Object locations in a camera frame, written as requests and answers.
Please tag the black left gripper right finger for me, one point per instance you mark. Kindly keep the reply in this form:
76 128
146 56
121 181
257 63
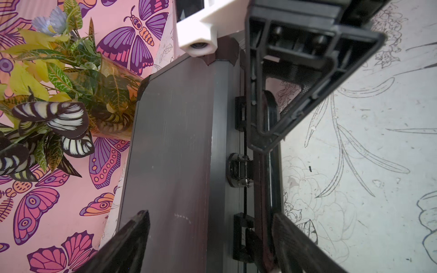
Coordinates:
296 253

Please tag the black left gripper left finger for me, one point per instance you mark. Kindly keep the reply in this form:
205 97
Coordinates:
124 253

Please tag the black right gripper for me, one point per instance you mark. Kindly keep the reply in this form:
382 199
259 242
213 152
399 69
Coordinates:
316 45

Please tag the dark grey poker case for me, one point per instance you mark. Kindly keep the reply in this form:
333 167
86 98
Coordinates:
197 171

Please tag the amber glass plant vase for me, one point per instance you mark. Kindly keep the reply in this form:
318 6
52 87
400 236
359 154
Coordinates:
110 97

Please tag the artificial green leafy plant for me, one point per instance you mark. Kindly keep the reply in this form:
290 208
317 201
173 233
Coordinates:
50 124

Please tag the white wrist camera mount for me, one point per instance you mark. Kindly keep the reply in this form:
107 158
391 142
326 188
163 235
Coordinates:
199 24

